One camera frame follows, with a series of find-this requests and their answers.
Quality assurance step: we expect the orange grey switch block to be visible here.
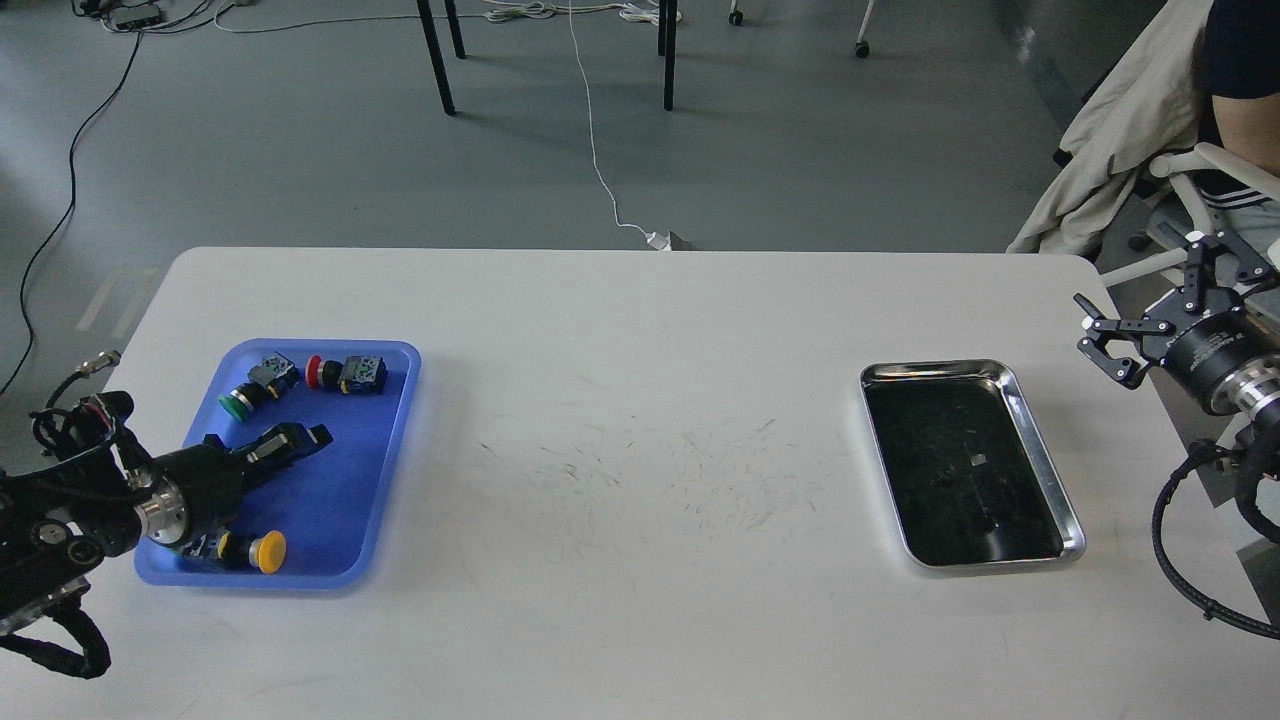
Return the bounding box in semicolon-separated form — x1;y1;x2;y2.
177;533;224;562

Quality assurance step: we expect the white power adapter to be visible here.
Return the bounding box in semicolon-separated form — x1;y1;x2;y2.
645;231;692;252

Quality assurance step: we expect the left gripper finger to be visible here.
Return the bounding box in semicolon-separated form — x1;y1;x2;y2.
204;421;314;471
239;425;333;491

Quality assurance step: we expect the black power strip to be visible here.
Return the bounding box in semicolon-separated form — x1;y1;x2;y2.
102;1;165;32

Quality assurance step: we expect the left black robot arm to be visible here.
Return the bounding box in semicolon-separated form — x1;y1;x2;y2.
1;351;332;679

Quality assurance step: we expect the black floor cable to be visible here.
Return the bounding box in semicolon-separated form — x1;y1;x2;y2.
0;29;146;398

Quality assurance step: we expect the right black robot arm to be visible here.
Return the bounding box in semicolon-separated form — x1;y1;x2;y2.
1074;231;1279;641

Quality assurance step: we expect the seated person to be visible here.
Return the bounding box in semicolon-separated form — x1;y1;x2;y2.
1196;1;1279;254

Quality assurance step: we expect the blue plastic tray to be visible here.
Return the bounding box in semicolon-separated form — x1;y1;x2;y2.
133;338;422;592

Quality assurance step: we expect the green push button switch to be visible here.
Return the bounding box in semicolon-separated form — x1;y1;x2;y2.
218;352;302;421

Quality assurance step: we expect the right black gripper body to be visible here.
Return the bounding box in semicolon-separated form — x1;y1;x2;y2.
1162;309;1279;396

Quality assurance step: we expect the red push button switch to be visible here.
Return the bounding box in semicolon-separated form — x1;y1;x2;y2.
303;355;388;395

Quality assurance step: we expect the silver metal tray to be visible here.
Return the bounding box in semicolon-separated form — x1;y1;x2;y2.
859;359;1087;575

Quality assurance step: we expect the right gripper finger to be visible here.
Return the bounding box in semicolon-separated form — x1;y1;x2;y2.
1183;231;1277;316
1073;293;1172;389

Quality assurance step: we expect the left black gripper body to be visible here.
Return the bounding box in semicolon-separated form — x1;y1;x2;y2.
150;445;244;548

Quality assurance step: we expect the beige jacket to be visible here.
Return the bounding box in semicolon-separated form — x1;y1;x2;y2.
1006;1;1212;258

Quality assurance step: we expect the white floor cable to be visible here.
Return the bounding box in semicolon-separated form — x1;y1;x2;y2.
214;0;685;241

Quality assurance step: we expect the yellow push button switch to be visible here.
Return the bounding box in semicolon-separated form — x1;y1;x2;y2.
214;530;288;575

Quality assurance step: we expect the black table leg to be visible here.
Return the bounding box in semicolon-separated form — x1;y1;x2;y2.
443;0;468;60
657;0;678;111
415;0;457;117

